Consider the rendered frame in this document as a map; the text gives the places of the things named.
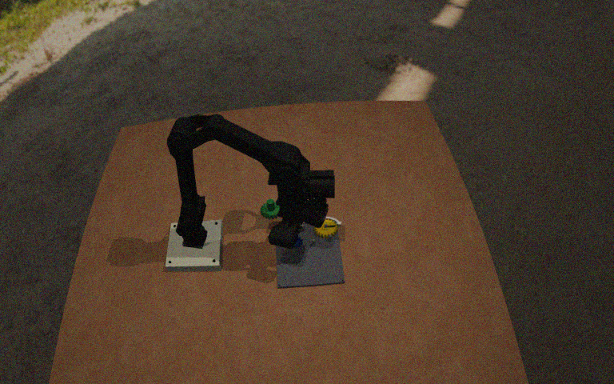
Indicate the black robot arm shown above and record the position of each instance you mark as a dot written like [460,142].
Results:
[287,167]

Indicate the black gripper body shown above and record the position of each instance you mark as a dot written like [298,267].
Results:
[285,235]

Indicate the green gear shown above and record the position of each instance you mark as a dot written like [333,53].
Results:
[269,210]

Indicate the yellow gear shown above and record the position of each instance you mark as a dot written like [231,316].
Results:
[325,232]

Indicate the blue gear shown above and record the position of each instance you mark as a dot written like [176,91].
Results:
[298,242]

